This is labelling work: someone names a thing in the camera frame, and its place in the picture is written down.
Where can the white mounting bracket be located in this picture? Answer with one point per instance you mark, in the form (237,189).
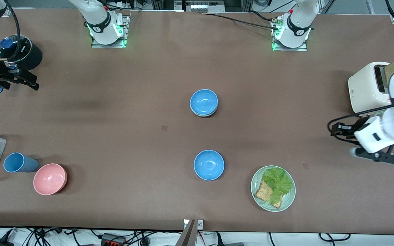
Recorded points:
(200,224)

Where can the blue bowl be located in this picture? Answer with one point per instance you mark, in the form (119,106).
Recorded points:
(209,165)
(204,101)

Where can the glass lid with blue knob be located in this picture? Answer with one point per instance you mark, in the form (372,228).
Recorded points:
(24,46)

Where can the grey camera stand pole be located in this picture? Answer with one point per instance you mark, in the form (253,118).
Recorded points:
(188,236)

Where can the brown table cover sheet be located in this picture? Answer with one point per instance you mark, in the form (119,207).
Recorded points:
(115,102)

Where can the white toaster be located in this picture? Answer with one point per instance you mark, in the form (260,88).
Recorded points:
(364,92)

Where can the white power strip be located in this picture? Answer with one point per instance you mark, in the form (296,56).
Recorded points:
(200,6)

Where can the green lettuce leaf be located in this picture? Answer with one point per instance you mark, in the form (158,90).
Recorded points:
(277,181)

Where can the pink bowl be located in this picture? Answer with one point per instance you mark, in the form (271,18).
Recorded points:
(49,179)

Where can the blue cup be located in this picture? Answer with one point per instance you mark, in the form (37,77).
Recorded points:
(29,164)

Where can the green bowl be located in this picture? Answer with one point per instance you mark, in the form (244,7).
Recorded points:
(202,115)

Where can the green plate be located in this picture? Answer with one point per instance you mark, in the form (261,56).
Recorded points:
(287,201)

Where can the black pot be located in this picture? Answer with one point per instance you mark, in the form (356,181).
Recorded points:
(34,56)

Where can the black orange power adapter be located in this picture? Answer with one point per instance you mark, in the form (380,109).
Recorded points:
(113,240)

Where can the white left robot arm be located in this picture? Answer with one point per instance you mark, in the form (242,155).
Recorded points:
(298,27)

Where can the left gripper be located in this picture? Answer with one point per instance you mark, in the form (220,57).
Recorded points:
(351,129)

